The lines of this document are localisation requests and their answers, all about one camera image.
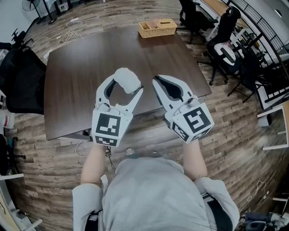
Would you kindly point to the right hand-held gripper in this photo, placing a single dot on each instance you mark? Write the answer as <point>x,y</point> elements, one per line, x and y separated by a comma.
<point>194,120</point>

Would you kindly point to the black chair with white cushion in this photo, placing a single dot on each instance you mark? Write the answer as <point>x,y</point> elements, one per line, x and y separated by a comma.
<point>228,29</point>

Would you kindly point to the person's right forearm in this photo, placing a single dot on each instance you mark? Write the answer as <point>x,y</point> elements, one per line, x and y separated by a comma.
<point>194,160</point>

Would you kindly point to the white framed wooden stool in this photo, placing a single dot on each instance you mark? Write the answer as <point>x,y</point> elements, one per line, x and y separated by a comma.
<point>274,147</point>

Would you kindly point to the grey backpack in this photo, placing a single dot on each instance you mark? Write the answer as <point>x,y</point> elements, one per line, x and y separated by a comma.
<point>271,220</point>

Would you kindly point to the person's grey sweatshirt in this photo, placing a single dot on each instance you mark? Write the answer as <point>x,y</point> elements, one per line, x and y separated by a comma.
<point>153,196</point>

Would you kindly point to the black mesh office chair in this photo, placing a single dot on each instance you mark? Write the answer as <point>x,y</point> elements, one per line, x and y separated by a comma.
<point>22,81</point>

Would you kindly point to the woven wicker basket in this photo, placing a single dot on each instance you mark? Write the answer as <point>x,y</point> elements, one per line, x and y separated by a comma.
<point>158,32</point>

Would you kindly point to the wooden block with rectangular slot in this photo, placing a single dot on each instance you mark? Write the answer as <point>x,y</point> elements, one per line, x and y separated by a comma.
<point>167,23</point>

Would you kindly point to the person's left forearm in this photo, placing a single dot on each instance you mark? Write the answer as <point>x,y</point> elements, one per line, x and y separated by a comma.
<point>93,167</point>

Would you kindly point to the translucent plastic cup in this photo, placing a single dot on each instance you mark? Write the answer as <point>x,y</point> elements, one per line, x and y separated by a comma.
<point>152,23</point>

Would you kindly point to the small white box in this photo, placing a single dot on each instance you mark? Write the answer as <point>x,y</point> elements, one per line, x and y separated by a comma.
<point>126,80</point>

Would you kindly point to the red label water bottle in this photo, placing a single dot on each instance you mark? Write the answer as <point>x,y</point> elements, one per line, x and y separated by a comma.
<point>6,120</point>

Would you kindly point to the person's grey shoe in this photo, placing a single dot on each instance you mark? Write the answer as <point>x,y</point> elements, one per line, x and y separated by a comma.
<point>155,154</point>
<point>129,151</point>

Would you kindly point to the black standing fan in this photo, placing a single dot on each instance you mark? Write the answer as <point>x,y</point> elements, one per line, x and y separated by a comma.
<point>29,5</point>

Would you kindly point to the white power strip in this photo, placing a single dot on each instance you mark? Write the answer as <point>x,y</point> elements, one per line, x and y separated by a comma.
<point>46,56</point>

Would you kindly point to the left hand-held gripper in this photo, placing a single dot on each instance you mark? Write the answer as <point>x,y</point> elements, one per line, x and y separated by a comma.
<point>107,126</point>

